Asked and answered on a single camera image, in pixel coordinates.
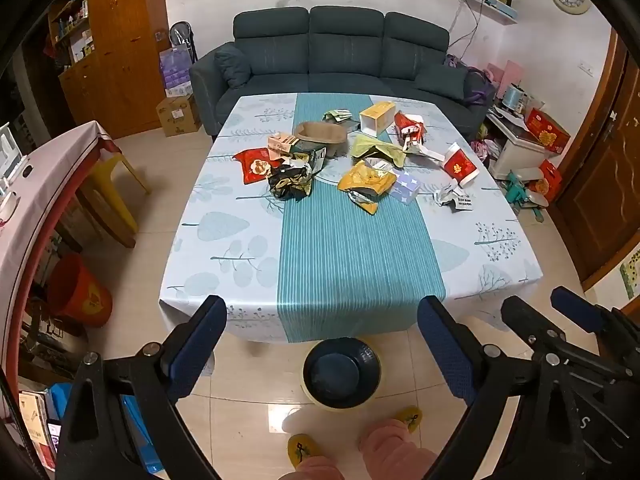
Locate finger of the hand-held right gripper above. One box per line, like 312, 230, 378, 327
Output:
551, 286, 618, 333
501, 296, 568, 361

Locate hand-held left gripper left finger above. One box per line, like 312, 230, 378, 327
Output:
55, 295, 227, 480

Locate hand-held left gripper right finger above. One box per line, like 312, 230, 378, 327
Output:
417, 296, 571, 480

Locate dark bin with yellow rim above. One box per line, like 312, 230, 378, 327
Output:
301, 337, 382, 411

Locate printed board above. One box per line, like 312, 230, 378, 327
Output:
585, 242, 640, 312

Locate yellow slipper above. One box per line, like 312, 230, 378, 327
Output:
392, 406, 424, 434
287, 432, 322, 469

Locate person's right leg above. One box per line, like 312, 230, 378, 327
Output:
357, 420, 442, 480

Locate person's leg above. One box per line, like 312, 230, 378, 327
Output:
277, 455, 342, 480
357, 420, 442, 480

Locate wooden door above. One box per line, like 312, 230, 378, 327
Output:
550, 30, 640, 292

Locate teal toy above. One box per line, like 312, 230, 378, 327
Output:
504, 170, 544, 222

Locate red gift bag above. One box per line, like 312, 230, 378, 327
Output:
529, 160, 564, 207

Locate leaf printed teal tablecloth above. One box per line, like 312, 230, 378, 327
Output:
159, 92, 544, 343

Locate orange bucket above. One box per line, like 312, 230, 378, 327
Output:
47, 252, 114, 329

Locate crumpled white receipt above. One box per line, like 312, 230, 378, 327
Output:
432, 182, 474, 212

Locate red paper cup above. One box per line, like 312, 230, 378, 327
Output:
442, 142, 481, 187

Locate white low cabinet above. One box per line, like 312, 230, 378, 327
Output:
487, 107, 544, 182

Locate person's left leg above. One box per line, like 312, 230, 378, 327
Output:
277, 455, 342, 480

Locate red gift box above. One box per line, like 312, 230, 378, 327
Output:
525, 108, 572, 154

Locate yellow plastic stool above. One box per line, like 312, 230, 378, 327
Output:
80, 152, 152, 249

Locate orange yellow snack packet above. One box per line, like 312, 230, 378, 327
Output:
337, 160, 399, 216

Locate stack of books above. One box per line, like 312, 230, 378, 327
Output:
17, 390, 57, 472

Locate black gold crumpled wrapper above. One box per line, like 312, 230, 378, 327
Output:
267, 160, 314, 202

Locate red snack packet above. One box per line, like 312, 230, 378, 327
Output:
235, 149, 275, 186

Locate white paper strip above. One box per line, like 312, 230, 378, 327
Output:
405, 144, 444, 162

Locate light blue pot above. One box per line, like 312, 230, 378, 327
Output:
502, 85, 527, 112

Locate red open box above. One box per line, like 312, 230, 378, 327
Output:
394, 112, 429, 153

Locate small pink orange box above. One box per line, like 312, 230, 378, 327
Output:
267, 132, 297, 154

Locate silver black packet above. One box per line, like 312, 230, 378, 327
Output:
300, 149, 327, 172

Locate side table with pink cloth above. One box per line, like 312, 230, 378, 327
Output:
0, 120, 122, 322

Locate cardboard box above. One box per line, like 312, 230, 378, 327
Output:
156, 94, 202, 137

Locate orange white box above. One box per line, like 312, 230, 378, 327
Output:
360, 101, 398, 136

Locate pink board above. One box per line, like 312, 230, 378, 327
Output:
482, 60, 524, 97

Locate purple bag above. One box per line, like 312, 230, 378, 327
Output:
445, 54, 497, 107

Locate brown paper tray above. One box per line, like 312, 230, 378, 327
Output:
292, 122, 348, 158

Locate dark teal cushion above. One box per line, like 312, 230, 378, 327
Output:
415, 65, 469, 101
215, 50, 252, 90

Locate green white wrapper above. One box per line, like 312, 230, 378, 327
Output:
322, 109, 359, 126

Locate white device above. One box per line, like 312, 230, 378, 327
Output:
0, 122, 29, 197

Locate purple printed carton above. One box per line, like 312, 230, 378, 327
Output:
159, 46, 194, 98

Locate wooden cabinet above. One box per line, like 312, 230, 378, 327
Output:
47, 0, 171, 139

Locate black folded chair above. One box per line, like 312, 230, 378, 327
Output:
169, 21, 199, 64

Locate dark teal sofa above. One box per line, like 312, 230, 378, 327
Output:
189, 6, 496, 136

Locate row of shelf bottles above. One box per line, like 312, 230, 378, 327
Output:
50, 0, 97, 63

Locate hanging cables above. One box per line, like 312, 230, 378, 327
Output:
449, 0, 483, 63

